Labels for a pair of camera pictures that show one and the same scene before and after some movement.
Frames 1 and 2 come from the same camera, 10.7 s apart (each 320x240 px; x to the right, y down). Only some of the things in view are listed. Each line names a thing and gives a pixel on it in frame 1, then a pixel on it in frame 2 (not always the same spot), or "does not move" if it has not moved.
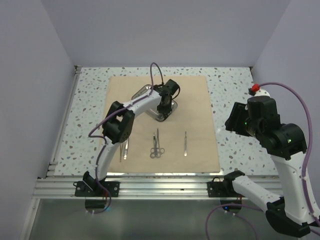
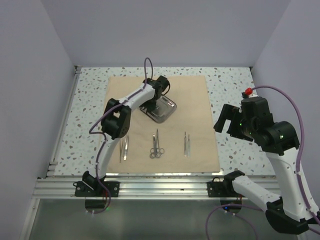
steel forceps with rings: [153, 150] does not move
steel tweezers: [121, 144] does not move
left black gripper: [165, 111] → [150, 107]
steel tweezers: [125, 147] does not move
